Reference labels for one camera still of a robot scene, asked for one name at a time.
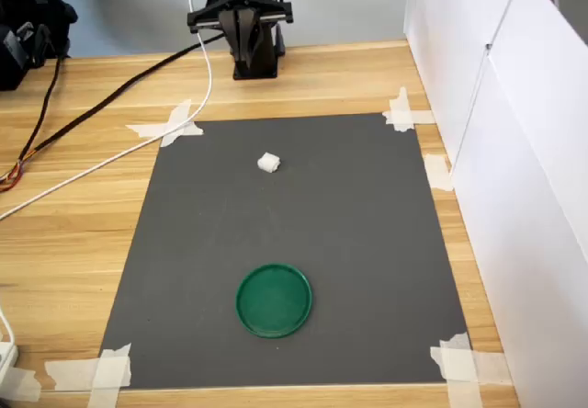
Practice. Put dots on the small white plastic terminal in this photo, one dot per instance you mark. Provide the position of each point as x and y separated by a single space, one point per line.
268 163

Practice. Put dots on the round green lid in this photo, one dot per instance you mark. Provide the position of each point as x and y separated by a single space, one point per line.
274 301

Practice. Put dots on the white tape strip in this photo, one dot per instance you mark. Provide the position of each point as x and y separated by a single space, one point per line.
437 171
402 105
177 121
147 128
108 380
461 380
18 385
69 373
420 116
491 366

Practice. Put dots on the white partition panel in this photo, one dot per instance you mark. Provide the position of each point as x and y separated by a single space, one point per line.
441 36
542 173

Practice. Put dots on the dark grey mat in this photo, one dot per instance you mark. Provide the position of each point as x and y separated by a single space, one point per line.
367 242

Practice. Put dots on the white power strip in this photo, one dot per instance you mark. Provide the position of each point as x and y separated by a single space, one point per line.
7 357

